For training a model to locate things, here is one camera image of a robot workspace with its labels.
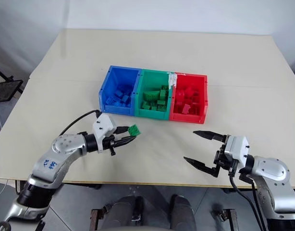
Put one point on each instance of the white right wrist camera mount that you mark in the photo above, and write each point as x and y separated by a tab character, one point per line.
238	149

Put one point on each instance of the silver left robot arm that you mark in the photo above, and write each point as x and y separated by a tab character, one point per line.
65	144

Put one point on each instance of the white tape patch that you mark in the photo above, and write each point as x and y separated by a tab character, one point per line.
172	79

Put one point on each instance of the dark rounded shape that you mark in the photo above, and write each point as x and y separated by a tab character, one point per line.
182	211
124	211

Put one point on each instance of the red toy building block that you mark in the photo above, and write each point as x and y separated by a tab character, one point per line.
186	109

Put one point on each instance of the black mesh stand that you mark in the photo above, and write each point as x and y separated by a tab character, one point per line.
5	91

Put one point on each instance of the green toy building block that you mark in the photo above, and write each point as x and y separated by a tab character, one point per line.
162	108
161	102
134	130
145	105

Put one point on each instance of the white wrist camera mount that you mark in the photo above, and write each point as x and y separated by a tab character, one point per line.
103	126
238	149

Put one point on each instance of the blue plastic bin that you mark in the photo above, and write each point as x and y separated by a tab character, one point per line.
106	96

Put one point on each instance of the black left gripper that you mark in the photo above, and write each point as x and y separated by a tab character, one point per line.
110	142

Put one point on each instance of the red plastic bin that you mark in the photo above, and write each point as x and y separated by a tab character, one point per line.
202	101

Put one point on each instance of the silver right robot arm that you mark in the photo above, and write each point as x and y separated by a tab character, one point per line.
274	178

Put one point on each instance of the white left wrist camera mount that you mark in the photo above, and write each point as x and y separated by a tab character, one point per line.
103	126

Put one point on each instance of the green curved toy block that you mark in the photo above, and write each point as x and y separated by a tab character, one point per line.
151	95

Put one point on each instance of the green plastic bin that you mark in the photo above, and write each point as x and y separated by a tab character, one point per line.
140	106

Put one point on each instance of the blue toy building block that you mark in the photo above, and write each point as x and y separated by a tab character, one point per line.
118	93
109	100
125	98

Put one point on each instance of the tall green toy block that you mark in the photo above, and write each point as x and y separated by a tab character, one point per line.
163	92

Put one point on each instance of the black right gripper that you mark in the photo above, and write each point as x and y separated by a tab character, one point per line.
222	158

